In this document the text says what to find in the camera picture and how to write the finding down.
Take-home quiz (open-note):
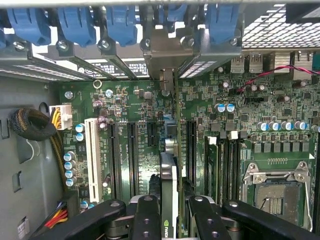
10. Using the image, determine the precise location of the long black expansion slot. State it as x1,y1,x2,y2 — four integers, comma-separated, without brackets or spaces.
126,121,140,198
106,121,123,201
186,119,199,191

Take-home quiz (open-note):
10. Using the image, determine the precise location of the short black expansion slot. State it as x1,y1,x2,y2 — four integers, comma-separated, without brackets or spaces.
146,121,159,148

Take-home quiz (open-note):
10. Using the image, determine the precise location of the black sleeved power cable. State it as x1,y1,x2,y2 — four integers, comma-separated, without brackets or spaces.
9,107,66,193

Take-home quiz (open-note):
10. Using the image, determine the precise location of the empty black RAM slot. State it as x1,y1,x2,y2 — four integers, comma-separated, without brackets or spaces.
219,138,230,203
229,131,241,203

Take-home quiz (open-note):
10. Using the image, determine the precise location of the open dark grey PC case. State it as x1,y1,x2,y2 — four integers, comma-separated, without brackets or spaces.
0,0,320,240

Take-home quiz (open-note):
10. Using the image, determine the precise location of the white power connector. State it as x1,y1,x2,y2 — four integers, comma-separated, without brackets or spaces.
49,104,74,131

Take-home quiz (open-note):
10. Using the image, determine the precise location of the green motherboard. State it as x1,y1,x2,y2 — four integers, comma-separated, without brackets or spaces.
58,53,320,240

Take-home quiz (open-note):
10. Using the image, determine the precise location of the socket locking lever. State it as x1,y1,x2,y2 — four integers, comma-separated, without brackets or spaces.
301,182,316,228

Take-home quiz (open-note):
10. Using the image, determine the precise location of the red yellow wire bundle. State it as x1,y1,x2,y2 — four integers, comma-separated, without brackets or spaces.
44,201,70,230

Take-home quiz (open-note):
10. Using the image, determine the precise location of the installed green RAM stick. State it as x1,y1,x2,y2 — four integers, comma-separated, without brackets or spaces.
204,136,220,203

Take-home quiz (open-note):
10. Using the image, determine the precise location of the white expansion slot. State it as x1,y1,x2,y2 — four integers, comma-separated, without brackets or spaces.
84,117,104,205

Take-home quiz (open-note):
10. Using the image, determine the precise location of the blue slot retention clip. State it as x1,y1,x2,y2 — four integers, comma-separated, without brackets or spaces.
205,3,243,45
56,6,98,48
158,3,189,23
104,6,139,48
6,7,53,46

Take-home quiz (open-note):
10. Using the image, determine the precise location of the CPU socket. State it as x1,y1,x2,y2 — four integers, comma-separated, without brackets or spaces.
241,161,316,227

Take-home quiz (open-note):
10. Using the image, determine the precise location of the red black twisted wire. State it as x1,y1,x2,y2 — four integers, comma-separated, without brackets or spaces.
236,64,320,94

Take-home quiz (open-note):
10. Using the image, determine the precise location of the silver slot cover bracket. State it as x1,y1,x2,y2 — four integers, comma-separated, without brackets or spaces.
97,37,140,80
178,27,243,79
0,39,86,83
55,39,117,80

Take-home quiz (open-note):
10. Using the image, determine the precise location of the silver USB port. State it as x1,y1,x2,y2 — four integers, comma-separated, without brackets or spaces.
248,53,264,74
230,53,246,74

